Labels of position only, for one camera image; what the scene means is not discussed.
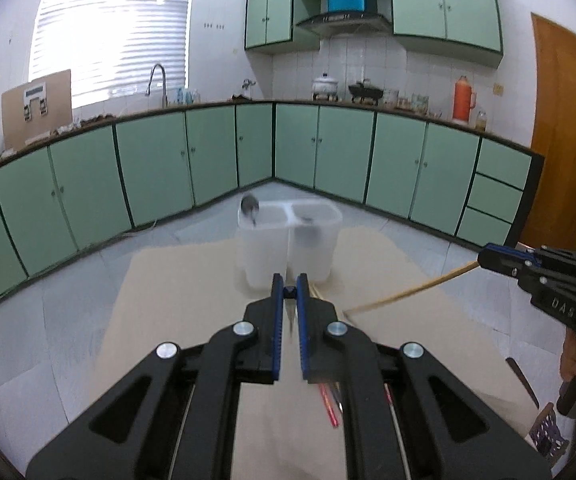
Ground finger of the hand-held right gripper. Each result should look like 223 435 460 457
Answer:
477 253 545 295
484 243 576 268

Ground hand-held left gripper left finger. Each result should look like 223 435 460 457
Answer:
25 272 286 480

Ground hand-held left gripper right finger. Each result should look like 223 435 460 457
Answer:
295 272 553 480

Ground white plastic utensil holder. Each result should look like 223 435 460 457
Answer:
237 197 343 289

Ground person's right hand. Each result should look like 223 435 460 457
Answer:
559 329 576 387

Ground green drawer unit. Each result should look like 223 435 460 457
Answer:
455 137 545 249

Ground dark knife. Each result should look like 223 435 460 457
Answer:
505 357 540 410

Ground metal spoon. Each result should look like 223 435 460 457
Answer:
240 195 261 229

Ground dark patterned object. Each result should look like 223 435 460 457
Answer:
530 402 570 462

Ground wooden door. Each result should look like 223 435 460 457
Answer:
518 12 576 254

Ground green base cabinets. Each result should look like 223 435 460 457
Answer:
273 101 484 237
0 102 274 317

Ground orange thermos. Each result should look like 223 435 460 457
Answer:
451 75 478 124

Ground black wok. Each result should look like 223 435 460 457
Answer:
348 79 385 106

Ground white cooking pot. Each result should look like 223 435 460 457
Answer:
311 73 341 98

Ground metal sink faucet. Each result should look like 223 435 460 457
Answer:
146 63 168 109

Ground black range hood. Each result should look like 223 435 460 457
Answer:
295 10 391 39

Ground brown cardboard sheet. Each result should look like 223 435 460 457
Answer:
0 69 73 151

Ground white window blinds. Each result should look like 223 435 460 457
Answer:
28 0 195 109

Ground green wall cabinet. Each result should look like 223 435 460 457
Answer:
389 0 504 69
244 0 295 52

